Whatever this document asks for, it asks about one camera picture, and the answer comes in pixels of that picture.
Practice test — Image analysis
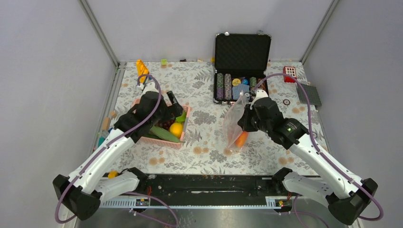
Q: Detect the dark red grape bunch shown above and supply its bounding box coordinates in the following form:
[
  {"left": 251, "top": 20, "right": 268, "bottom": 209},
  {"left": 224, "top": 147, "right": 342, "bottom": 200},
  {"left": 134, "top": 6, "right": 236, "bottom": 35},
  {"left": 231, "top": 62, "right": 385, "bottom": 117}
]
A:
[{"left": 158, "top": 119, "right": 175, "bottom": 130}]

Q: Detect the red orange mango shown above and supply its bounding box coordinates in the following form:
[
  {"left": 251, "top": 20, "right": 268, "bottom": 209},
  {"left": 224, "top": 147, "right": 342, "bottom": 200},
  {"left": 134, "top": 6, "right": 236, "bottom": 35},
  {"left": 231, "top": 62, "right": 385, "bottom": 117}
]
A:
[{"left": 234, "top": 132, "right": 249, "bottom": 148}]

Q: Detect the clear zip top bag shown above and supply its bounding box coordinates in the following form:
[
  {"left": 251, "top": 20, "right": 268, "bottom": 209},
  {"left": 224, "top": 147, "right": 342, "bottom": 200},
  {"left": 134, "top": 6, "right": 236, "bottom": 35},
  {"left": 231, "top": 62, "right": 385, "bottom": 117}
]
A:
[{"left": 222, "top": 91, "right": 249, "bottom": 152}]

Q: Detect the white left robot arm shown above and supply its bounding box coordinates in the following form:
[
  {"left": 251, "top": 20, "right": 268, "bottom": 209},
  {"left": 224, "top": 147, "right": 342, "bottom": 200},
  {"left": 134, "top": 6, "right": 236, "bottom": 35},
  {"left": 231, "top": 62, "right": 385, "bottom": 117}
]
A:
[{"left": 53, "top": 91, "right": 183, "bottom": 224}]

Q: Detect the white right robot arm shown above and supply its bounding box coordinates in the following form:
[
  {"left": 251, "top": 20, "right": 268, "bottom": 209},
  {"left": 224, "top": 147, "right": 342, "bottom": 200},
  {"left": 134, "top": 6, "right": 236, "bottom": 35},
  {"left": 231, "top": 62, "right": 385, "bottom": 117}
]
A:
[{"left": 238, "top": 90, "right": 378, "bottom": 225}]

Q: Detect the orange fruit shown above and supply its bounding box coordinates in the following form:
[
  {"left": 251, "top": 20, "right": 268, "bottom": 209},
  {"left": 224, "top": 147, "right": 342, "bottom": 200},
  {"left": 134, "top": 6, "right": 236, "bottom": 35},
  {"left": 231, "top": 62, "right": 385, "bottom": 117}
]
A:
[{"left": 169, "top": 122, "right": 183, "bottom": 139}]

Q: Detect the green cucumber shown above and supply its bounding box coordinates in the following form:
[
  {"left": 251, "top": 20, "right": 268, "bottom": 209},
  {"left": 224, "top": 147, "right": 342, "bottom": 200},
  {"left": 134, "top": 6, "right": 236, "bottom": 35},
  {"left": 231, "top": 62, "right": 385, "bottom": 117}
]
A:
[{"left": 150, "top": 126, "right": 183, "bottom": 143}]

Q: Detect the yellow toy cart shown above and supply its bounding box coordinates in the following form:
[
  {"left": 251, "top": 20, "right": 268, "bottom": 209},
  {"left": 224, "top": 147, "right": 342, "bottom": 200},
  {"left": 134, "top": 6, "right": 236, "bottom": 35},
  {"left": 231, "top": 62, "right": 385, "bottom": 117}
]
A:
[{"left": 136, "top": 59, "right": 149, "bottom": 83}]

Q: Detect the pink plastic basket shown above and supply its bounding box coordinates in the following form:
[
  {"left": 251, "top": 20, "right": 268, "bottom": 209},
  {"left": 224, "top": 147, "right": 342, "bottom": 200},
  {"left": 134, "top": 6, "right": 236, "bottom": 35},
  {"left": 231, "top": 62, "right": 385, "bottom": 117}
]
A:
[{"left": 139, "top": 105, "right": 192, "bottom": 149}]

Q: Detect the wooden block pile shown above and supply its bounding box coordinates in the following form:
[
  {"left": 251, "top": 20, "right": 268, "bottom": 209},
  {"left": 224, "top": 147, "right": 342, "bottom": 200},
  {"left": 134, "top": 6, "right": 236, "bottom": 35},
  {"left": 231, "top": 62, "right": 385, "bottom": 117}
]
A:
[{"left": 96, "top": 110, "right": 117, "bottom": 147}]

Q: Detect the floral table mat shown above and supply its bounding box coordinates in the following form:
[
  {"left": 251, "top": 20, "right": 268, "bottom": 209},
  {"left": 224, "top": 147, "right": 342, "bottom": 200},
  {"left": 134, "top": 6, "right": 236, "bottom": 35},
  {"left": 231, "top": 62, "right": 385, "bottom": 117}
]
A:
[{"left": 107, "top": 62, "right": 318, "bottom": 176}]

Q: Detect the grey building baseplate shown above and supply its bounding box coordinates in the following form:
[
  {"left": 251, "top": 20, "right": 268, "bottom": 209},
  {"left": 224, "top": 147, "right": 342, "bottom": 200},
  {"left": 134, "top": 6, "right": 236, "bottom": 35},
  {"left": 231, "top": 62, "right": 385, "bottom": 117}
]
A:
[{"left": 296, "top": 84, "right": 322, "bottom": 107}]

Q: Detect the red grid toy block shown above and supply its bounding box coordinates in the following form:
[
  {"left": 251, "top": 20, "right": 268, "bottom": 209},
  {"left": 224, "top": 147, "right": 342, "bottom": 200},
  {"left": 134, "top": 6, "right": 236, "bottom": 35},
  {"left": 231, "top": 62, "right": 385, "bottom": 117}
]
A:
[{"left": 283, "top": 66, "right": 297, "bottom": 83}]

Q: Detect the black poker chip case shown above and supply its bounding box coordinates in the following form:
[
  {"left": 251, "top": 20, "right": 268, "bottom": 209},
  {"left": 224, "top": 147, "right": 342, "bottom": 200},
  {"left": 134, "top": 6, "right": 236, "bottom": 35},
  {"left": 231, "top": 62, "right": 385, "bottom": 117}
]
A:
[{"left": 213, "top": 32, "right": 272, "bottom": 105}]

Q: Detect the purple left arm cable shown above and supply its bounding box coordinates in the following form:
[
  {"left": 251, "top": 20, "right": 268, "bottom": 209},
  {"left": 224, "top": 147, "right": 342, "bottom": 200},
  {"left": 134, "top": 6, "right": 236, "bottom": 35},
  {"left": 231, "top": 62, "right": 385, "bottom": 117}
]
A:
[{"left": 55, "top": 74, "right": 180, "bottom": 228}]

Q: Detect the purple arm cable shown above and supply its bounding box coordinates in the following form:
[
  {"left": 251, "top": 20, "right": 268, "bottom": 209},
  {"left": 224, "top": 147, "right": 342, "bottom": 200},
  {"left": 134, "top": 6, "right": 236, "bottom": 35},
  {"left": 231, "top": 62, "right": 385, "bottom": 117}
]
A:
[
  {"left": 55, "top": 74, "right": 180, "bottom": 228},
  {"left": 251, "top": 73, "right": 385, "bottom": 228}
]

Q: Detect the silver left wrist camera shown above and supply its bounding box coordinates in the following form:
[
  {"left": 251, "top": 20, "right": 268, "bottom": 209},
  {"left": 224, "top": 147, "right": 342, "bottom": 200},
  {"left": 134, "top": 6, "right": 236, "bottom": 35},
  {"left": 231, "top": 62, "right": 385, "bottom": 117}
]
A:
[{"left": 139, "top": 80, "right": 159, "bottom": 95}]

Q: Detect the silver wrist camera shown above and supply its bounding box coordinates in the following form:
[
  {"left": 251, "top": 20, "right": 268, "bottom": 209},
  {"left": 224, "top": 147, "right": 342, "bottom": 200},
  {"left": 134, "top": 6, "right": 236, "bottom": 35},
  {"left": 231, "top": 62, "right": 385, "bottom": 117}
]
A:
[
  {"left": 251, "top": 89, "right": 268, "bottom": 105},
  {"left": 139, "top": 80, "right": 159, "bottom": 95}
]

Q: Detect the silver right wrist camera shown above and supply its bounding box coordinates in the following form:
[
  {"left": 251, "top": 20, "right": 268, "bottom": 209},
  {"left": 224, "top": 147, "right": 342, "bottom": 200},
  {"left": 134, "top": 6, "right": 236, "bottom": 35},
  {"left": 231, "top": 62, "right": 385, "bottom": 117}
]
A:
[{"left": 251, "top": 89, "right": 268, "bottom": 105}]

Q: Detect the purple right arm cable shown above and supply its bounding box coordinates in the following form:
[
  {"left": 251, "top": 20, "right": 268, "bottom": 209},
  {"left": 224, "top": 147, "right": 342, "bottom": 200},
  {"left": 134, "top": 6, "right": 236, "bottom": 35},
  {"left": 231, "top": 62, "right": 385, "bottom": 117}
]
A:
[{"left": 251, "top": 73, "right": 385, "bottom": 228}]

